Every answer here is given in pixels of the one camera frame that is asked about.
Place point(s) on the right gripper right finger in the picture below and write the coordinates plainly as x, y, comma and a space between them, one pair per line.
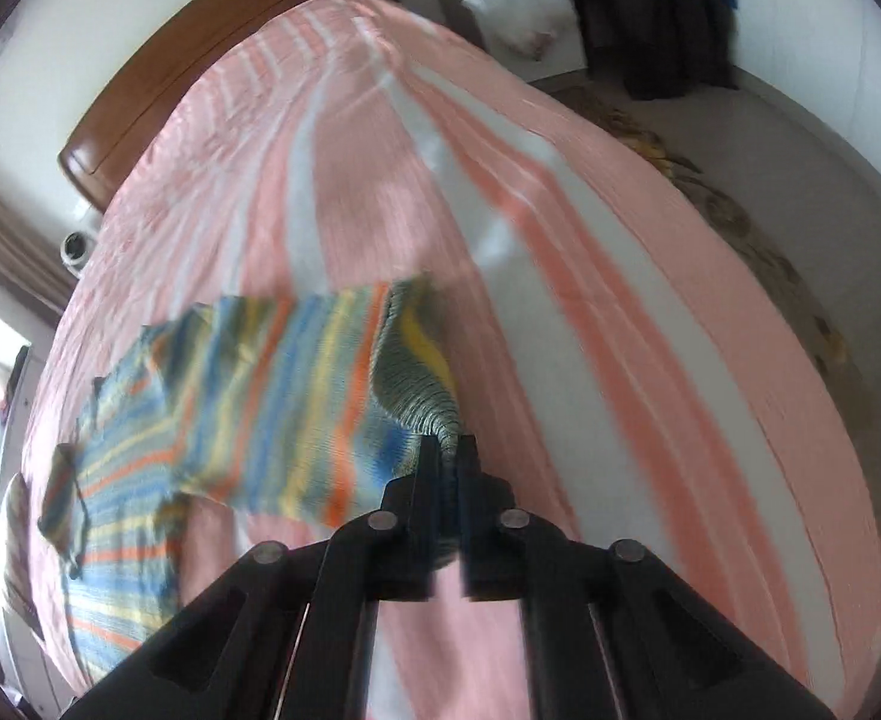
610, 632

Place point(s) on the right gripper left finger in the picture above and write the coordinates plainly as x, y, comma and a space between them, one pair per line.
286, 633

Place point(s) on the striped knitted sweater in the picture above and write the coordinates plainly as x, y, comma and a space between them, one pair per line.
304, 408

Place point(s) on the dark hanging clothes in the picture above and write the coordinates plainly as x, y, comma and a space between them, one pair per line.
660, 49

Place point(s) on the pink striped bed sheet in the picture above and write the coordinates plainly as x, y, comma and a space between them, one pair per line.
613, 359

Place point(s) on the striped pillow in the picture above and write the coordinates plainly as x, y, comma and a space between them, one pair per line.
17, 586

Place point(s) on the white round fan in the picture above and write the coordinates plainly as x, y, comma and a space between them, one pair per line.
76, 251

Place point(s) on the wooden headboard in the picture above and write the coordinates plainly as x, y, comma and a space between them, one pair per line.
116, 130

